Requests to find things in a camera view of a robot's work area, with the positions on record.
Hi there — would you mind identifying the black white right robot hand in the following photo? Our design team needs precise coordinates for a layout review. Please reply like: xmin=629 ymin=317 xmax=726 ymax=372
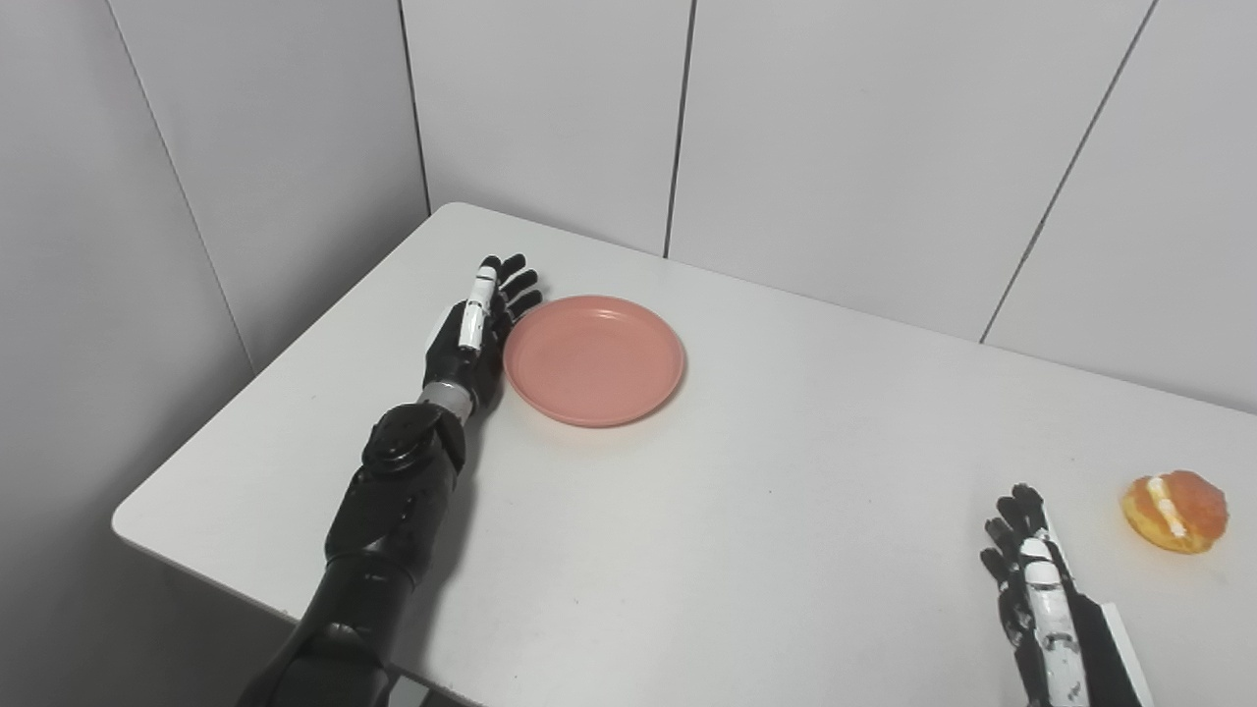
xmin=979 ymin=483 xmax=1155 ymax=707

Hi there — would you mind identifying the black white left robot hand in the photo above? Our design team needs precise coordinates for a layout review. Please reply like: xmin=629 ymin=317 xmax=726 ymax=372
xmin=422 ymin=253 xmax=544 ymax=418

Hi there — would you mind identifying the pink round plate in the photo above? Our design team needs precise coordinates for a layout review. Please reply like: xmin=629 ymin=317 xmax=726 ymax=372
xmin=503 ymin=295 xmax=686 ymax=429

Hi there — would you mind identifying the golden cream puff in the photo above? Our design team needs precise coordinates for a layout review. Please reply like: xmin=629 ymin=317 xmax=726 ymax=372
xmin=1121 ymin=470 xmax=1230 ymax=555

